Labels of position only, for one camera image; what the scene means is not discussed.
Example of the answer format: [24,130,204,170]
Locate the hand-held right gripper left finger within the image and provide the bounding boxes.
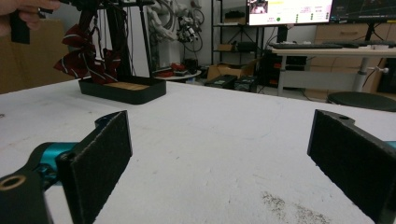
[0,109,134,224]

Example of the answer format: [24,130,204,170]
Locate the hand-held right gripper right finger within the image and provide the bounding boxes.
[306,108,396,224]

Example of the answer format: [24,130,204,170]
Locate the dark red striped bow tie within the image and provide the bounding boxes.
[52,23,122,86]

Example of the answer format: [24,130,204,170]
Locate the black rack with wooden base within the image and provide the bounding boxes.
[78,0,168,105]

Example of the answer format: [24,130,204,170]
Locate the brown cardboard panel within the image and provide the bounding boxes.
[0,18,78,95]

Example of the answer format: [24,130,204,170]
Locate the black round stool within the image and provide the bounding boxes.
[326,91,396,113]

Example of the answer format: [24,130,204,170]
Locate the wooden desk with white legs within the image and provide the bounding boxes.
[270,46,396,98]

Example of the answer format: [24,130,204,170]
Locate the white foam mat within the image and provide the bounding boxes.
[0,78,396,224]

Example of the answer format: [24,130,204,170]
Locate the black keyboard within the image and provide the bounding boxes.
[269,42,344,50]

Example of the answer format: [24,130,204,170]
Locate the round white table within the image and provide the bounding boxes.
[154,69,203,83]

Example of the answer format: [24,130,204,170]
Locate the white robot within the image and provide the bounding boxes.
[145,0,182,42]

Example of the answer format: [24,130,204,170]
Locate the dark computer monitor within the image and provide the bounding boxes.
[330,0,396,24]

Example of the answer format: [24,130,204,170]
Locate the open cardboard box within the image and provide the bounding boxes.
[206,60,260,82]

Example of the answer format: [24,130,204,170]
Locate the bright computer monitor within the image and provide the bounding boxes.
[246,0,334,27]

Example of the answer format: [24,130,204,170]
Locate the black metal shelf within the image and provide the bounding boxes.
[210,0,260,67]

